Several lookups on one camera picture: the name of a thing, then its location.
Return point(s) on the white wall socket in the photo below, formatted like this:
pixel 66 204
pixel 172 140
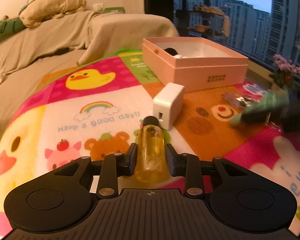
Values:
pixel 98 6

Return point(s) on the black balcony shelf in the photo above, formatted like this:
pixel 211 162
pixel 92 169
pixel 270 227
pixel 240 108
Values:
pixel 205 5

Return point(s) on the beige pillow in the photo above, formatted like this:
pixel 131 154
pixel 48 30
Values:
pixel 52 6

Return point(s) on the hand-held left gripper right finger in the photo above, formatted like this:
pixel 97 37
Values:
pixel 170 160

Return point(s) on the yellow bottle with black cap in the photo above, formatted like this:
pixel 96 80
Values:
pixel 151 150

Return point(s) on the green plush cushion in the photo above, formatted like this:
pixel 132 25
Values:
pixel 5 28

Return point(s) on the black and white cylindrical bottle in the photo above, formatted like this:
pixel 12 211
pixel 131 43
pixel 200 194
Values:
pixel 171 51

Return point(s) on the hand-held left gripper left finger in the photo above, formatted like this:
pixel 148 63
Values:
pixel 132 156

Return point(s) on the clear plastic packet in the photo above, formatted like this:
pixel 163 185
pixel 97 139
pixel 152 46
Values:
pixel 236 100

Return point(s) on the pink cardboard box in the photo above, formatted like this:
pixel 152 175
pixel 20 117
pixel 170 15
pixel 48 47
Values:
pixel 210 75

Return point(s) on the small white cube charger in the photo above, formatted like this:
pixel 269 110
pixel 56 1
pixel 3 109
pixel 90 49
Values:
pixel 170 100

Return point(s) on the pink potted flowers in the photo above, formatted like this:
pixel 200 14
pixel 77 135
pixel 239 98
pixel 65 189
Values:
pixel 286 66

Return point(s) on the colourful cartoon play mat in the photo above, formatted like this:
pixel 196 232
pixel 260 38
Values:
pixel 65 112

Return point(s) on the sofa with beige cover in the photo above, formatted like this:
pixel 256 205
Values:
pixel 52 35

